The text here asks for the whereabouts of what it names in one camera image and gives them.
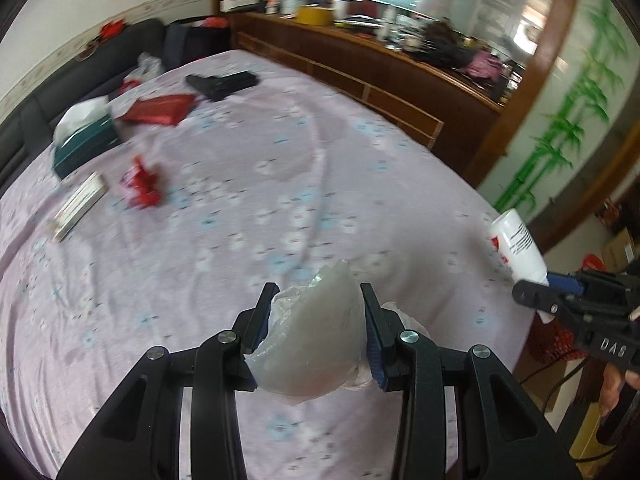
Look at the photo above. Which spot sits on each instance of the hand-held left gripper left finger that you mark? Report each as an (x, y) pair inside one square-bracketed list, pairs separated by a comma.
[(257, 325)]

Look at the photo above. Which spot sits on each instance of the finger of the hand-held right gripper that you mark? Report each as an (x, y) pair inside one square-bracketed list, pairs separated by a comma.
[(600, 282), (542, 295)]

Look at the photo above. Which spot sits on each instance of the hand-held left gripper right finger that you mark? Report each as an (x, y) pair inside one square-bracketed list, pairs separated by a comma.
[(374, 360)]

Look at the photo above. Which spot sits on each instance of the white spray bottle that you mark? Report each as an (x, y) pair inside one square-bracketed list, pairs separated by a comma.
[(517, 247)]

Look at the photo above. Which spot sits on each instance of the clear plastic bag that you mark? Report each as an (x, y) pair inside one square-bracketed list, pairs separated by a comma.
[(315, 340)]

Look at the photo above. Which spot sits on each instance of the person's right hand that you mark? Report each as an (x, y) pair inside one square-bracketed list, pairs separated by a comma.
[(611, 387)]

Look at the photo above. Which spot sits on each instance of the small cardboard box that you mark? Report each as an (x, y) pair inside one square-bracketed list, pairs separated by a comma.
[(622, 247)]

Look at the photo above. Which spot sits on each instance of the bamboo print glass panel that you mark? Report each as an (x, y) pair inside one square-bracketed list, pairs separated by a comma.
[(565, 135)]

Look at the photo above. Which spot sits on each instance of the crumpled red wrapper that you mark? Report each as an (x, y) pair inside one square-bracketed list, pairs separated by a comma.
[(145, 185)]

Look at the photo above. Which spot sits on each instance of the long white flat box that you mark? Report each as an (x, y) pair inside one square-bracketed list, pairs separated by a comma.
[(77, 205)]

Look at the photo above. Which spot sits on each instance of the pink cloth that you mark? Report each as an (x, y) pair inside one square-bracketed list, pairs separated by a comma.
[(482, 66)]

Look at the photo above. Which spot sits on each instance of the flat red packet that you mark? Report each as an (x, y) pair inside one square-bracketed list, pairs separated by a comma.
[(157, 110)]

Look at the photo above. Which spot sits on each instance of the black toy pistol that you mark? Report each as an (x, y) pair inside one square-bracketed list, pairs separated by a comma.
[(220, 85)]

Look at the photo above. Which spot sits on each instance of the green tissue box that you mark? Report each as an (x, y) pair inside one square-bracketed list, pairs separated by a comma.
[(82, 147)]

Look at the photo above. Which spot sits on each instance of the dark cloth pile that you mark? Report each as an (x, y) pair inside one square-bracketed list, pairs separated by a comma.
[(450, 42)]

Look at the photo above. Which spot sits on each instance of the wooden dresser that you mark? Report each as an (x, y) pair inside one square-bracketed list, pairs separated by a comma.
[(350, 60)]

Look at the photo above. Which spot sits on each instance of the clear bag with red contents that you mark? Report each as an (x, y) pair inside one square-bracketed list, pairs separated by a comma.
[(149, 66)]

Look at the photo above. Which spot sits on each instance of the dark fabric bag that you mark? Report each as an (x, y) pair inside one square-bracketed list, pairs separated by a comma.
[(195, 45)]

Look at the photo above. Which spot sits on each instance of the slim white bottle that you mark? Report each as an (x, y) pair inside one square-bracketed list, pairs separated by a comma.
[(388, 22)]

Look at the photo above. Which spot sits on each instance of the black leather headboard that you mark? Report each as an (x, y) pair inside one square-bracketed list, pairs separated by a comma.
[(50, 90)]

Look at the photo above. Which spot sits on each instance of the yellow tape roll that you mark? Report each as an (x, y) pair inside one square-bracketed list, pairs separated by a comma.
[(315, 16)]

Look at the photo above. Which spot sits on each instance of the small bottle with red cap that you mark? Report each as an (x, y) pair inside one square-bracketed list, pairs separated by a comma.
[(272, 6)]

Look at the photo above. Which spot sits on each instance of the long white carton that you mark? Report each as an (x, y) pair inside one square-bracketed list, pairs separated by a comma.
[(242, 6)]

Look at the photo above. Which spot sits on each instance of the white tissue roll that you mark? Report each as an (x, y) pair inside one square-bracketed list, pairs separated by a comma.
[(340, 10)]

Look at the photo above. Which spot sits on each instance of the white square box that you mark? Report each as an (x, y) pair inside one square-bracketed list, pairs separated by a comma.
[(291, 0)]

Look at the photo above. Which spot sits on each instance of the red ribbon bow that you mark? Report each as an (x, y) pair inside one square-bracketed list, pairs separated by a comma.
[(113, 28)]

